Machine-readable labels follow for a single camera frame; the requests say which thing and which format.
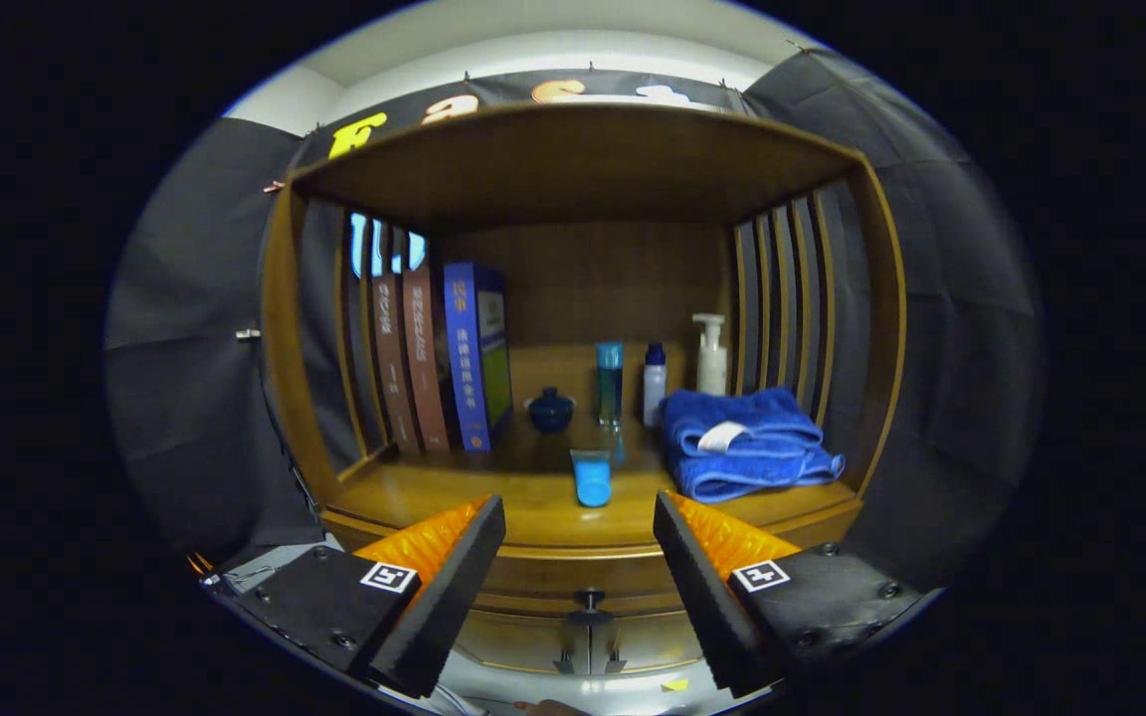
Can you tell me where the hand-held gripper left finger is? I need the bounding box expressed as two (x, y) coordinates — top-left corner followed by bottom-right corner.
(210, 494), (507, 700)

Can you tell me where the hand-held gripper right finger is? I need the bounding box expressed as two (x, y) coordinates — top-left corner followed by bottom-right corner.
(653, 490), (927, 699)

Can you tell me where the wooden drawer with black knob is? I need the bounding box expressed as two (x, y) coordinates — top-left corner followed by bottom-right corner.
(481, 547), (685, 626)

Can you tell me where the blue cleanser tube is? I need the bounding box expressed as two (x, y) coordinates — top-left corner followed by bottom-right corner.
(570, 448), (613, 508)

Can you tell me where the wooden cabinet door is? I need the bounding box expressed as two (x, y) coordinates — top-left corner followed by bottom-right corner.
(588, 609), (708, 675)
(454, 612), (589, 675)

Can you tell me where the wooden cabinet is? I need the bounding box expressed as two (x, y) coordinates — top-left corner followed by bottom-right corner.
(260, 99), (907, 677)

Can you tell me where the folded blue towel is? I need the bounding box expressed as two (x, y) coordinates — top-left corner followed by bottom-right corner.
(660, 387), (847, 504)

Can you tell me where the dark blue lidded teacup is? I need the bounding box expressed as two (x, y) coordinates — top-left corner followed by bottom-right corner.
(524, 387), (577, 435)

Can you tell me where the white bottle with blue cap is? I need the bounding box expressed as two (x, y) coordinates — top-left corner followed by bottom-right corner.
(643, 343), (669, 429)

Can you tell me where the white pump bottle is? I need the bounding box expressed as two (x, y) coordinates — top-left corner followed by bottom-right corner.
(692, 313), (730, 397)

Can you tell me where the brown book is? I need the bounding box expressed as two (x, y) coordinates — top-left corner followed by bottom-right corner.
(401, 267), (452, 454)
(370, 275), (422, 456)

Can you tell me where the blue glass bottle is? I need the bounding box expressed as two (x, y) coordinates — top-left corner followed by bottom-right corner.
(595, 342), (625, 429)

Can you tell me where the thick blue book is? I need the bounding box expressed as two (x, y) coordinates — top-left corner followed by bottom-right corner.
(443, 261), (513, 453)

